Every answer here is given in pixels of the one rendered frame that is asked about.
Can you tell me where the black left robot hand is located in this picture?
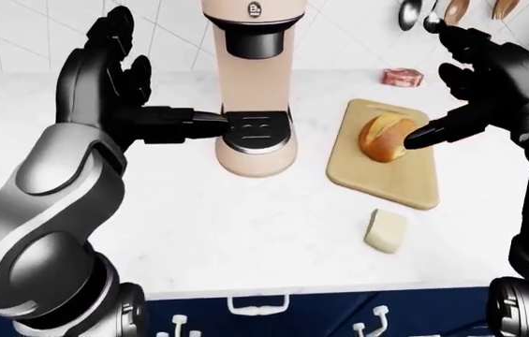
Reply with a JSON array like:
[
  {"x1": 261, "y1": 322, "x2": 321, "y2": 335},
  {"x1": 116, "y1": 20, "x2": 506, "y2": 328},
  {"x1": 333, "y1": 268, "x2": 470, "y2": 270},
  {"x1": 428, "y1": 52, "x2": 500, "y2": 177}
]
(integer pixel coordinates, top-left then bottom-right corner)
[{"x1": 55, "y1": 6, "x2": 230, "y2": 146}]

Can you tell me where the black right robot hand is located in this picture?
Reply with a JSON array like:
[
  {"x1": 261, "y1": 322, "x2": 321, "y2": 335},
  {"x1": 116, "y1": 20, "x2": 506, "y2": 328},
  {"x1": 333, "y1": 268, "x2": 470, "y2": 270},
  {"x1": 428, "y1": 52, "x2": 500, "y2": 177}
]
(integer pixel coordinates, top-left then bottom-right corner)
[{"x1": 403, "y1": 24, "x2": 529, "y2": 152}]

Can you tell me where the crusty bread slice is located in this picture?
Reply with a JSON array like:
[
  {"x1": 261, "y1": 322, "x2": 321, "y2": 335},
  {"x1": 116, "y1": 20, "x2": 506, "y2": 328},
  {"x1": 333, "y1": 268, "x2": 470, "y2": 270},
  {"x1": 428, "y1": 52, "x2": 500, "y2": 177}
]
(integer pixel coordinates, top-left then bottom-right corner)
[{"x1": 358, "y1": 111, "x2": 419, "y2": 164}]

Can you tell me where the pale cheese wedge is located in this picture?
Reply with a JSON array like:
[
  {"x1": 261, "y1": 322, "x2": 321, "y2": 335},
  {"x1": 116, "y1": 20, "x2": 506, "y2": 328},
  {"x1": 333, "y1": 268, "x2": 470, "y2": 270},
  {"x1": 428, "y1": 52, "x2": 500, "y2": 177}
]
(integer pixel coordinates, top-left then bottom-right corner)
[{"x1": 363, "y1": 208, "x2": 408, "y2": 255}]

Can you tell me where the wooden hanging spatula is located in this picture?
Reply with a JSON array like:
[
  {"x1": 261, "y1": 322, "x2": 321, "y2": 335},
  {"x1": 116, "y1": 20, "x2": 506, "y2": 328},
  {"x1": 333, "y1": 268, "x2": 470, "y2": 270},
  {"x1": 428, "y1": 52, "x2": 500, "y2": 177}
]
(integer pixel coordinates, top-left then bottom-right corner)
[{"x1": 492, "y1": 0, "x2": 511, "y2": 20}]

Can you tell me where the wooden hanging spoon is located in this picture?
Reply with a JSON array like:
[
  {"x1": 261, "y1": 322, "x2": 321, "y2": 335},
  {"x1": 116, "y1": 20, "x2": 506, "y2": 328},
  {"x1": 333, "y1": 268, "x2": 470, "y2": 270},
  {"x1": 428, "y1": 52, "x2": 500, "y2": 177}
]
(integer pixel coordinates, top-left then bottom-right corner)
[{"x1": 446, "y1": 0, "x2": 470, "y2": 22}]

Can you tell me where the small silver hanging spoon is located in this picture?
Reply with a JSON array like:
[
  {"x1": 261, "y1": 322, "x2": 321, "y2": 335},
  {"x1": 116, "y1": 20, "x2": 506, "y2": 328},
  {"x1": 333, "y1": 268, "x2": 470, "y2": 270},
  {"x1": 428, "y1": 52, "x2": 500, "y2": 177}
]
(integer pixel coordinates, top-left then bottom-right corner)
[{"x1": 423, "y1": 0, "x2": 444, "y2": 35}]

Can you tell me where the raw red meat steak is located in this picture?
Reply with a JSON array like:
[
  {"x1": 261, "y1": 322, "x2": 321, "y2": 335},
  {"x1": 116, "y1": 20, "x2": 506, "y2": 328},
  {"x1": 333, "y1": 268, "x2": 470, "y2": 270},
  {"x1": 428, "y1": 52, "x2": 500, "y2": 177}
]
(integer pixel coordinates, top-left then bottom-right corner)
[{"x1": 381, "y1": 67, "x2": 425, "y2": 87}]

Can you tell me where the large silver hanging spoon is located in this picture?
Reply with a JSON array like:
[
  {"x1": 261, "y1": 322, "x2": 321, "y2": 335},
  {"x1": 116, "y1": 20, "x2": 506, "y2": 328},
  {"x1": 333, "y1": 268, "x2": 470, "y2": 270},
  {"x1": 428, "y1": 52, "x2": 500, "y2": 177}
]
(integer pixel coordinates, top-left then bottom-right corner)
[{"x1": 397, "y1": 0, "x2": 421, "y2": 33}]

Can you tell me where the wooden cutting board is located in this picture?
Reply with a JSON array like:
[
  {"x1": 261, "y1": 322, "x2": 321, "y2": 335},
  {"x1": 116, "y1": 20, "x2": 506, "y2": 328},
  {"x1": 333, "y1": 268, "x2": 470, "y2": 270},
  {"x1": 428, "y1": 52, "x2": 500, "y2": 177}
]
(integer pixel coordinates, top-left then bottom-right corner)
[{"x1": 325, "y1": 98, "x2": 441, "y2": 211}]

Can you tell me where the beige coffee machine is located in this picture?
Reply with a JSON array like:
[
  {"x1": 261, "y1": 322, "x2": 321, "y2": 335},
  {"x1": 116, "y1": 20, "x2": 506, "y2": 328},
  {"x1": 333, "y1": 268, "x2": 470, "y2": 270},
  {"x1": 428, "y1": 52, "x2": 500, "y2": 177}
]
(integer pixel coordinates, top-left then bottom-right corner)
[{"x1": 198, "y1": 0, "x2": 307, "y2": 179}]

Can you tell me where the wide white drawer handle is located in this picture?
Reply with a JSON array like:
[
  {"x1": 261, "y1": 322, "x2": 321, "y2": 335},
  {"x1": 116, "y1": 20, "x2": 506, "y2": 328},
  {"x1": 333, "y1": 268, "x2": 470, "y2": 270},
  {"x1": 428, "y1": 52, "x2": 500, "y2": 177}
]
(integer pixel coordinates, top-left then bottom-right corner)
[{"x1": 226, "y1": 293, "x2": 291, "y2": 315}]

